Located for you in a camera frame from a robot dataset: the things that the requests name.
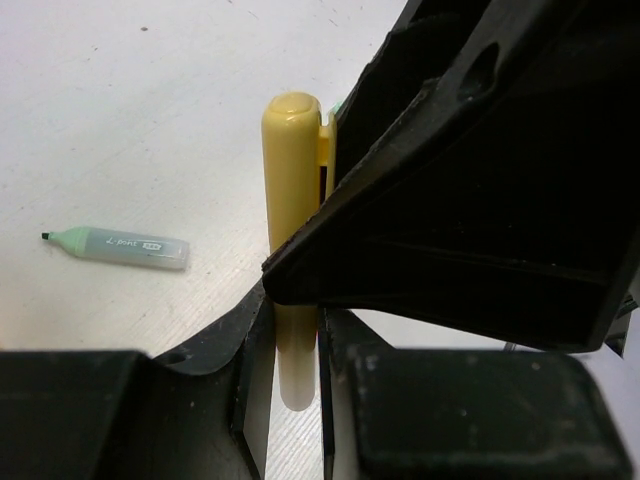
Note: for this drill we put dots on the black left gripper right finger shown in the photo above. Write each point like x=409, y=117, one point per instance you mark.
x=390, y=413

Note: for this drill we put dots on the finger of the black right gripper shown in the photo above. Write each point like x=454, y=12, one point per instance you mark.
x=507, y=206

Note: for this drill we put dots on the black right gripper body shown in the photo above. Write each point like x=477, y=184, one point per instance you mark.
x=421, y=52

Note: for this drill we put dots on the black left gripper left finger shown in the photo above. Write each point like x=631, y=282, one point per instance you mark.
x=198, y=411

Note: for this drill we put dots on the yellow highlighter cap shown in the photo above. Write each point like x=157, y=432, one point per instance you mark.
x=299, y=156

